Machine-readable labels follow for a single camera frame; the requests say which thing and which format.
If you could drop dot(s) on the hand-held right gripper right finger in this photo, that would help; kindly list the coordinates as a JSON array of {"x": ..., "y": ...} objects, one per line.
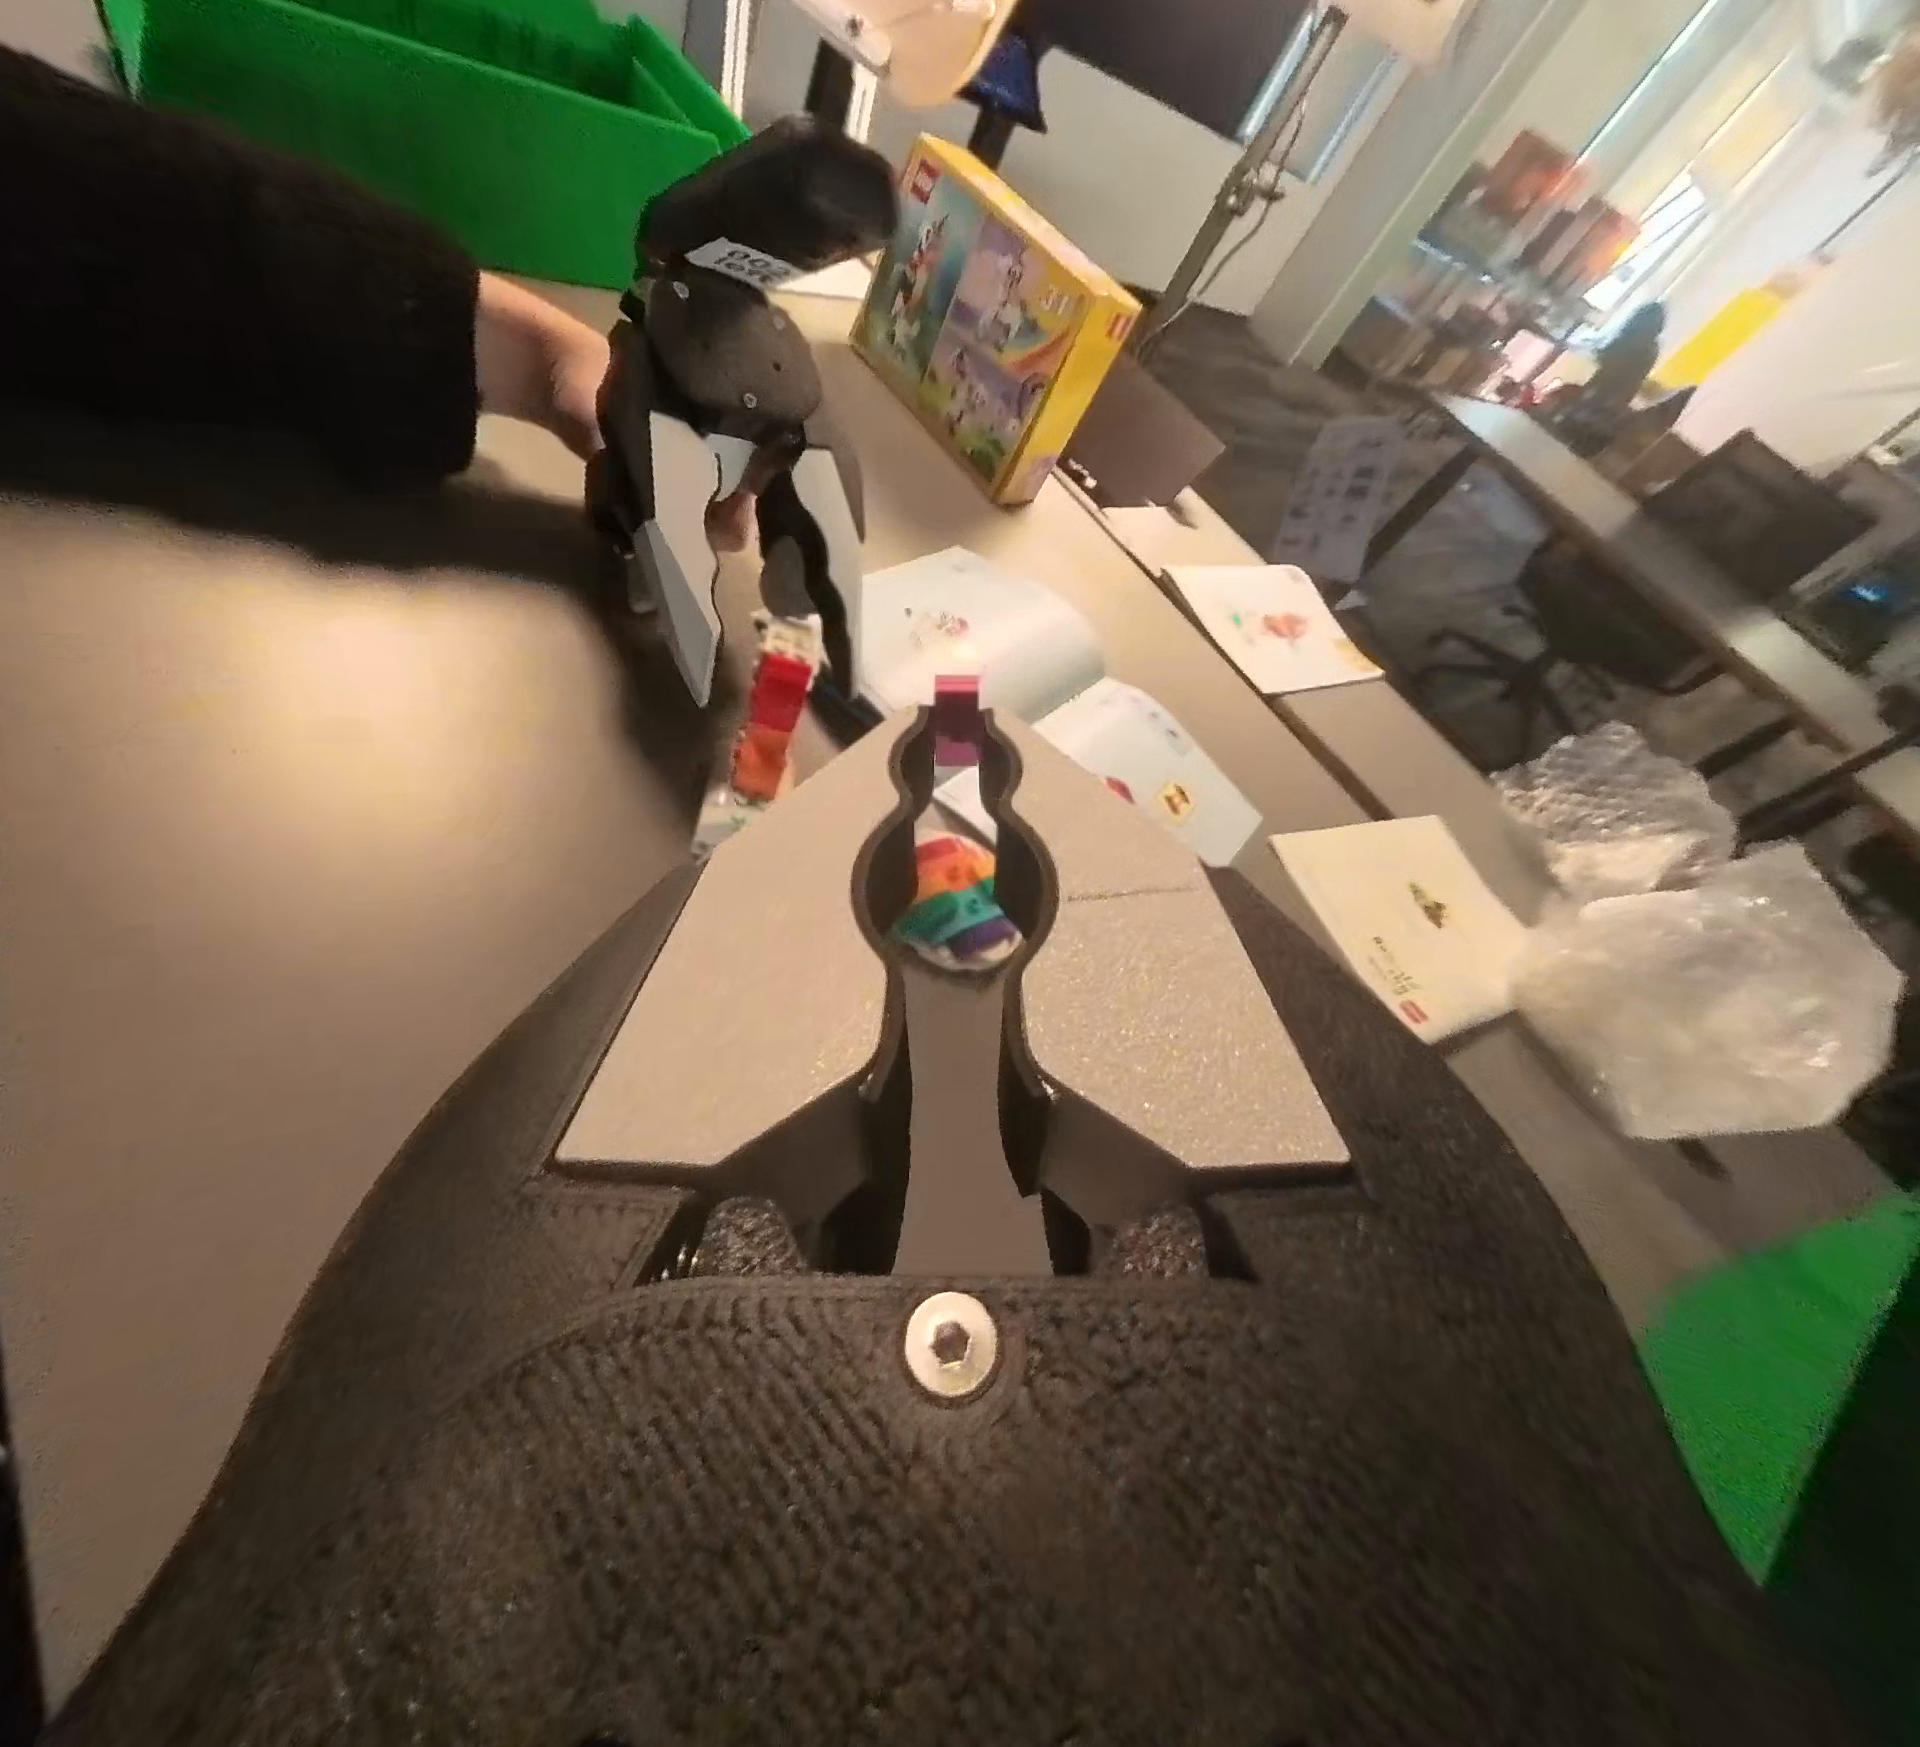
[{"x": 1185, "y": 1027}]

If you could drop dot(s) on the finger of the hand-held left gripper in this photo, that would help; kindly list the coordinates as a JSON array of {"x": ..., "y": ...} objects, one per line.
[
  {"x": 683, "y": 547},
  {"x": 827, "y": 547}
]

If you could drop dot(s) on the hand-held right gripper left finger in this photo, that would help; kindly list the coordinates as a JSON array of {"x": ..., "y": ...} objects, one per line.
[{"x": 721, "y": 1027}]

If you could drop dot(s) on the pink lego brick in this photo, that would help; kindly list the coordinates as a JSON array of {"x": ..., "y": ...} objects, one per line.
[{"x": 956, "y": 719}]

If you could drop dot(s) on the person's left forearm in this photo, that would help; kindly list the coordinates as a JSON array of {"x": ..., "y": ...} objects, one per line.
[{"x": 226, "y": 276}]

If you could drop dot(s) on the yellow lego box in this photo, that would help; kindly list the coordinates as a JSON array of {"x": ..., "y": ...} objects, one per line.
[{"x": 991, "y": 323}]

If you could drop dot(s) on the rainbow lego disc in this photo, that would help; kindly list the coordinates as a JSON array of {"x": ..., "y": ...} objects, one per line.
[{"x": 953, "y": 914}]

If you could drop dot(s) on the person's left hand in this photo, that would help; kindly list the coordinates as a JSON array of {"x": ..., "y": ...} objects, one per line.
[{"x": 539, "y": 360}]

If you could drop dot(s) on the pale blue instruction booklet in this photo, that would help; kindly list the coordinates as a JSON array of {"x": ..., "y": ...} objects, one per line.
[{"x": 975, "y": 622}]

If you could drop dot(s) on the white instruction booklet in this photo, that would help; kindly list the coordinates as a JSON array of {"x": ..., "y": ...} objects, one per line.
[{"x": 1396, "y": 922}]

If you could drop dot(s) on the black laptop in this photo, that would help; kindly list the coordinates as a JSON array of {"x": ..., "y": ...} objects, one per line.
[{"x": 1148, "y": 426}]

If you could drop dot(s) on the green plastic bin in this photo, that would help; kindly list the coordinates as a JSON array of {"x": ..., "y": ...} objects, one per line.
[
  {"x": 1769, "y": 1357},
  {"x": 422, "y": 96}
]

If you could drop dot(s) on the white booklet red picture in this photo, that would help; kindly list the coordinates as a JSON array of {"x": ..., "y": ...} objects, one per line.
[{"x": 1275, "y": 622}]

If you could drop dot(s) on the bubble wrap sheet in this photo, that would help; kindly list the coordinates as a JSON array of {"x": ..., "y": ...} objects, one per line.
[{"x": 1620, "y": 802}]

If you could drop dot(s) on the clear plastic bag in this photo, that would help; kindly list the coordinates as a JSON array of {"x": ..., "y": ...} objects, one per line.
[{"x": 1694, "y": 996}]

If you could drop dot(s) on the white printed sheet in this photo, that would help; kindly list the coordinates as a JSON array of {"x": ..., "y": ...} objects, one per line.
[{"x": 1357, "y": 496}]

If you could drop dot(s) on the grey light stand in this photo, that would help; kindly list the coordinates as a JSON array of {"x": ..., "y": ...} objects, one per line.
[{"x": 1244, "y": 171}]

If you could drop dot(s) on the black office chair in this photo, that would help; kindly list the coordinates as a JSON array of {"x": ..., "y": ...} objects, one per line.
[{"x": 1561, "y": 636}]

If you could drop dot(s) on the shelf of colourful boxes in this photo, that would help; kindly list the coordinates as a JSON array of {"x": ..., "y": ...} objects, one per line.
[{"x": 1530, "y": 247}]

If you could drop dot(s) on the black monitor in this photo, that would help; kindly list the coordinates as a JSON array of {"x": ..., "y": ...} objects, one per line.
[{"x": 1756, "y": 517}]

